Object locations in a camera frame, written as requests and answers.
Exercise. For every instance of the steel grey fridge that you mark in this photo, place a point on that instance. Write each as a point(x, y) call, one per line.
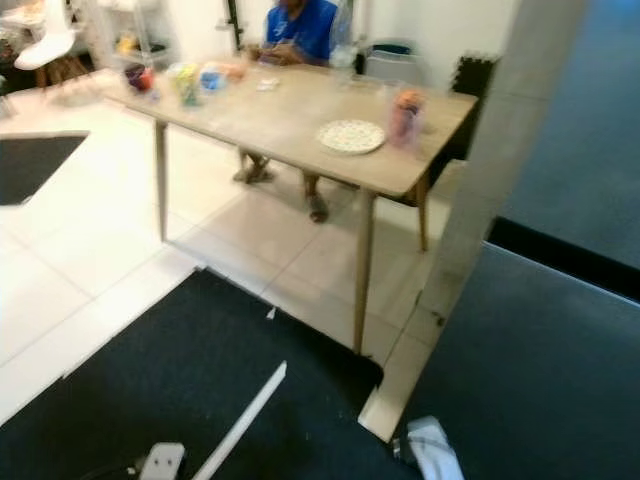
point(560, 380)

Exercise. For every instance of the small black floor mat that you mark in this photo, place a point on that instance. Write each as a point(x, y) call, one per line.
point(35, 165)

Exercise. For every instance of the white shell chair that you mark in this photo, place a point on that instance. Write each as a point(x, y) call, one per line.
point(45, 48)

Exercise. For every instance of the large black floor mat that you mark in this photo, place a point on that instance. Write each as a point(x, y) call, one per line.
point(160, 380)

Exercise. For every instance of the small blue container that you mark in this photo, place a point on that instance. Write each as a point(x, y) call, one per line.
point(212, 77)

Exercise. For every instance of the light wooden table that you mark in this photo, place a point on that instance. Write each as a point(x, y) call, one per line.
point(280, 120)

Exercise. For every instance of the round floral patterned plate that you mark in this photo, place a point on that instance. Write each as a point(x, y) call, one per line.
point(350, 136)

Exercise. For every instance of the person in blue shirt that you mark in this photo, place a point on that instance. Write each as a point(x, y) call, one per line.
point(300, 25)

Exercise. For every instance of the pink transparent pitcher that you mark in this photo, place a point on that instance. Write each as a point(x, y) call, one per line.
point(406, 118)

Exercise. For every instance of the grey chair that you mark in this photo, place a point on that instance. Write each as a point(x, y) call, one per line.
point(393, 65)

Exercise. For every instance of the black foam tile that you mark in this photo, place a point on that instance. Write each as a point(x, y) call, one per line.
point(472, 85)

